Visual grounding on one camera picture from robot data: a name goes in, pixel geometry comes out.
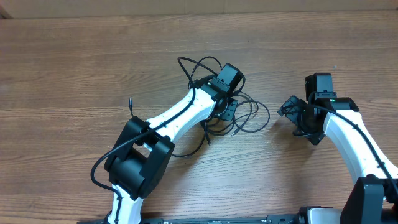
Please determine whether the thin black cable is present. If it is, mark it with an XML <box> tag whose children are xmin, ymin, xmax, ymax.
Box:
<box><xmin>128</xmin><ymin>97</ymin><xmax>208</xmax><ymax>159</ymax></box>

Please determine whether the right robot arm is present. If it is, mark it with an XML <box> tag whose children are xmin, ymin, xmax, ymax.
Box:
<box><xmin>277</xmin><ymin>73</ymin><xmax>397</xmax><ymax>223</ymax></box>

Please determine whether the thick black cable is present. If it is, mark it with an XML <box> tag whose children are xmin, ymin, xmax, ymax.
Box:
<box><xmin>200</xmin><ymin>91</ymin><xmax>271</xmax><ymax>146</ymax></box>

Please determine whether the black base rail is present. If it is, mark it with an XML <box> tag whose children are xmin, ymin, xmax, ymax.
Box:
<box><xmin>77</xmin><ymin>205</ymin><xmax>398</xmax><ymax>224</ymax></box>

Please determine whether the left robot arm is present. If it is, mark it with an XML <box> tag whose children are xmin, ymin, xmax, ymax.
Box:
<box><xmin>104</xmin><ymin>63</ymin><xmax>244</xmax><ymax>223</ymax></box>

